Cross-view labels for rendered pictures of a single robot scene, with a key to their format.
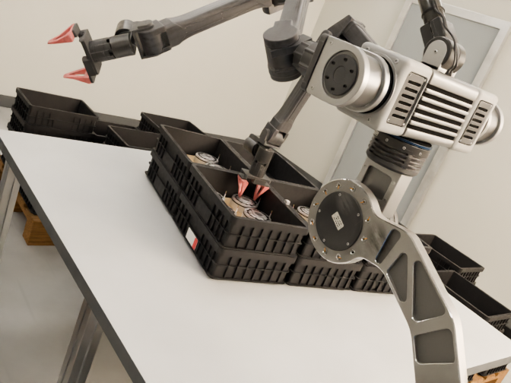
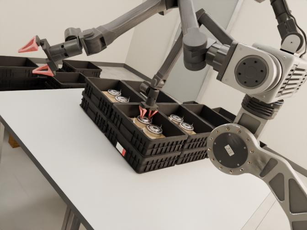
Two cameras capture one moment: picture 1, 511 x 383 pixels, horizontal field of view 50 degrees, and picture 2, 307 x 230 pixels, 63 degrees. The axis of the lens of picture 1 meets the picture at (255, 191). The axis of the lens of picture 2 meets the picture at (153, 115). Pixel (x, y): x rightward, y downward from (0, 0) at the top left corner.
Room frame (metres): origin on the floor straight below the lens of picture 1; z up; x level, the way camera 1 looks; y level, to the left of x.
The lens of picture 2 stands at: (0.43, 0.29, 1.53)
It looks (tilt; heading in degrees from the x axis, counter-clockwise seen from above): 23 degrees down; 348
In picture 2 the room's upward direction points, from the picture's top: 20 degrees clockwise
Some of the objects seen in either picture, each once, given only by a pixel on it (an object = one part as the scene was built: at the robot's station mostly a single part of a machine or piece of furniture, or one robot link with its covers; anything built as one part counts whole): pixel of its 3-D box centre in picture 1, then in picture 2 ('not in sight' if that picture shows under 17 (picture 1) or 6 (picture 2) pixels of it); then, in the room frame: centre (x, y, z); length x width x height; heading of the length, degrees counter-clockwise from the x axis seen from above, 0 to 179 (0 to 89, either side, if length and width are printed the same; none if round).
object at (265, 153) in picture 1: (263, 153); (153, 92); (1.90, 0.03, 1.05); 0.07 x 0.06 x 0.07; 44
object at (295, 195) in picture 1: (310, 222); (180, 125); (1.92, -0.23, 0.87); 0.40 x 0.30 x 0.11; 34
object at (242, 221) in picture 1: (247, 197); (149, 121); (1.75, 0.02, 0.92); 0.40 x 0.30 x 0.02; 34
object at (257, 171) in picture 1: (258, 169); (150, 101); (1.89, 0.02, 0.98); 0.10 x 0.07 x 0.07; 119
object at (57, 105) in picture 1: (49, 137); (12, 82); (2.99, 1.25, 0.37); 0.40 x 0.30 x 0.45; 134
